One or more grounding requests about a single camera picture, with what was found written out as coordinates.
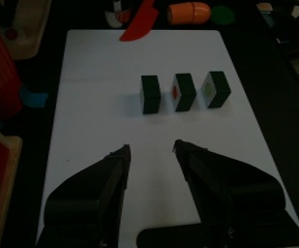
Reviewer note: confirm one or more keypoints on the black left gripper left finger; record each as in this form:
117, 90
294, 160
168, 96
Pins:
82, 206

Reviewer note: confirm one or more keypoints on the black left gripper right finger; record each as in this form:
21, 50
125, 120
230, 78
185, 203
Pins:
238, 206

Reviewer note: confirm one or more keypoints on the sushi piece green centre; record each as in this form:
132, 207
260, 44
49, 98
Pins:
218, 88

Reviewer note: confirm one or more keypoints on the sushi piece orange centre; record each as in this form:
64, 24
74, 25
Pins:
185, 93

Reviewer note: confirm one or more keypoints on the sushi piece dark nori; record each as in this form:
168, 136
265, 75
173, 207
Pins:
152, 95

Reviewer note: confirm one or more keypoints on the white cutting board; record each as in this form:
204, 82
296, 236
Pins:
113, 80

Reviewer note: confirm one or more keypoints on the beige rectangular plate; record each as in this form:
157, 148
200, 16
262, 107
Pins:
32, 29

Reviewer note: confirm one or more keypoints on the red toy knife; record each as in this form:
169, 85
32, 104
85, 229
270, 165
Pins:
140, 24

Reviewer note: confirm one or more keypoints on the green round toy food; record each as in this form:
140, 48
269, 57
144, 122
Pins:
224, 15

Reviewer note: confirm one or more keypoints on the orange toy food cylinder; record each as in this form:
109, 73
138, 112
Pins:
189, 13

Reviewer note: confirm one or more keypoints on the small beige toy block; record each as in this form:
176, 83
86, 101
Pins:
265, 8

